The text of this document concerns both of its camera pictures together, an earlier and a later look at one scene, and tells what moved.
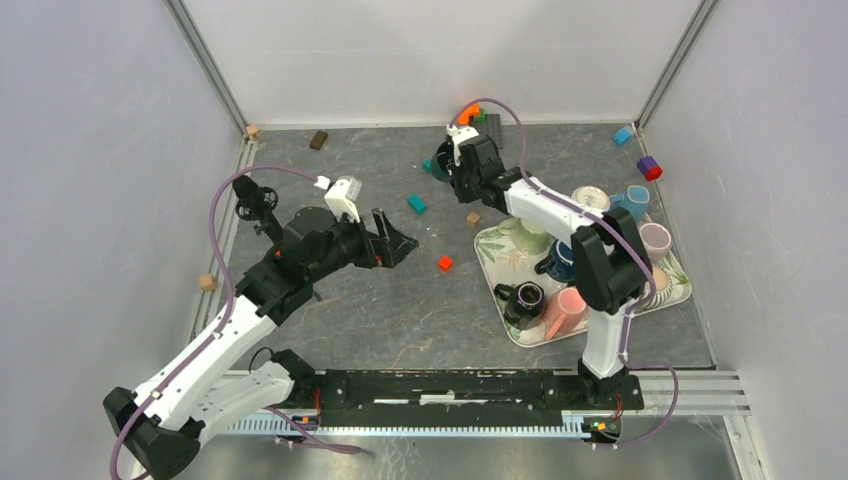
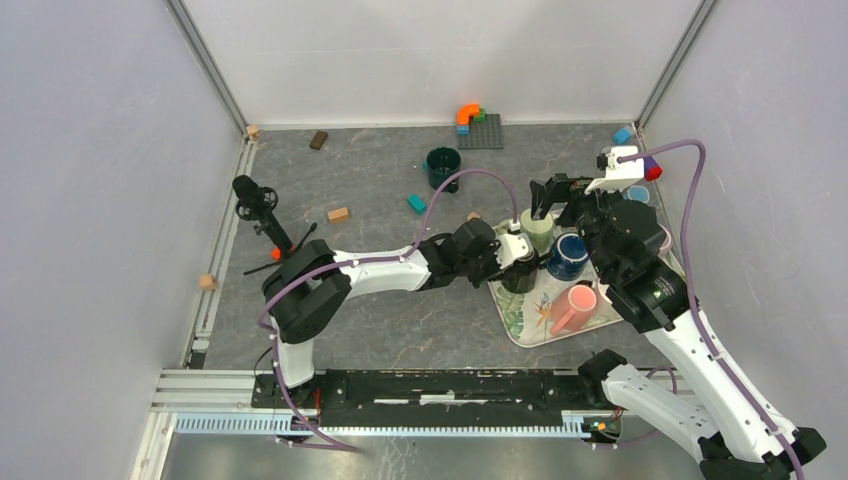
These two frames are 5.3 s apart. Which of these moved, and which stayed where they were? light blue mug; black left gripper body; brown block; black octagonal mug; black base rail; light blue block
Moved: black left gripper body; black octagonal mug
Stayed: light blue mug; brown block; light blue block; black base rail
